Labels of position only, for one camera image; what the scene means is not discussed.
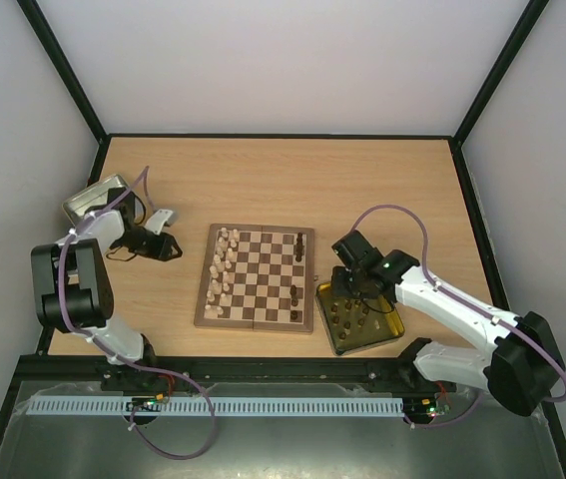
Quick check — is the black aluminium frame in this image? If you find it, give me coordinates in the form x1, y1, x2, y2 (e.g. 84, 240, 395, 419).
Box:
0, 0, 566, 479

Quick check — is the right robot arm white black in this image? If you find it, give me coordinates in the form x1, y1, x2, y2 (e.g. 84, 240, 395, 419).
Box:
331, 230, 566, 416

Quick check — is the gold tin box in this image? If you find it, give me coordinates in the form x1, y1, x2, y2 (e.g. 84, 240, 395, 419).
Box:
315, 282, 405, 356

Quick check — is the silver tin lid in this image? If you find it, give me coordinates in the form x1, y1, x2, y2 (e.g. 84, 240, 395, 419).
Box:
62, 174, 128, 226

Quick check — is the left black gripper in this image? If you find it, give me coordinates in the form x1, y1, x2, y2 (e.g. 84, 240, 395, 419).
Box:
115, 226, 182, 262

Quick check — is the white slotted cable duct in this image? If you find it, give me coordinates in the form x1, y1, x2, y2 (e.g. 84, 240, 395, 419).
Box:
26, 395, 403, 418

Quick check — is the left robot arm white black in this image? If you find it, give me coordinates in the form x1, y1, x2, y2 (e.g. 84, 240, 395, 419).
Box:
30, 204, 183, 369

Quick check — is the wooden chess board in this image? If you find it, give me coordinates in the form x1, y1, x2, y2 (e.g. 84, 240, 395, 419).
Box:
194, 224, 315, 333

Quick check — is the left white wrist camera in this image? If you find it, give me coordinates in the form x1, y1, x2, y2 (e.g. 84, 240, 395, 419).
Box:
144, 209, 178, 235

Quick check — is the white rook near corner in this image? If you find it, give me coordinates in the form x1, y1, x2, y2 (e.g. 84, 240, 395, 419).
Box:
205, 304, 216, 319

